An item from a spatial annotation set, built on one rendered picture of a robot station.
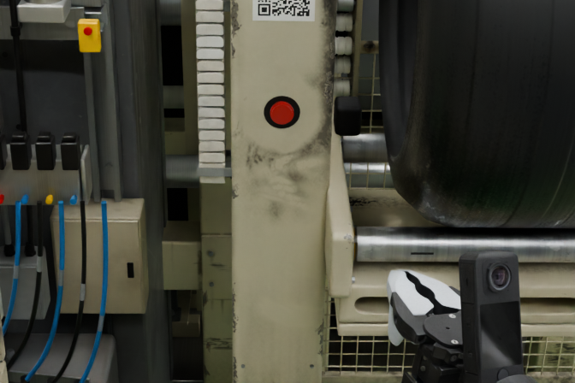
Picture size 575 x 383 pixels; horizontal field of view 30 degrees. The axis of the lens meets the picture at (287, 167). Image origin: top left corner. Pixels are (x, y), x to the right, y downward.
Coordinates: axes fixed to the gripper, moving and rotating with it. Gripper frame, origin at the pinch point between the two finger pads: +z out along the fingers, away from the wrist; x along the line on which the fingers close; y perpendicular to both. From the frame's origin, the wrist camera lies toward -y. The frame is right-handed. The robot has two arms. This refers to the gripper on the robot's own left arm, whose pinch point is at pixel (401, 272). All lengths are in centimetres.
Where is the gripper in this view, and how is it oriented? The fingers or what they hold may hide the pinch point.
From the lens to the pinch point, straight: 103.8
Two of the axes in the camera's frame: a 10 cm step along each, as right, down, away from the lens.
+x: 9.1, -0.4, 4.1
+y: -1.4, 9.0, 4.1
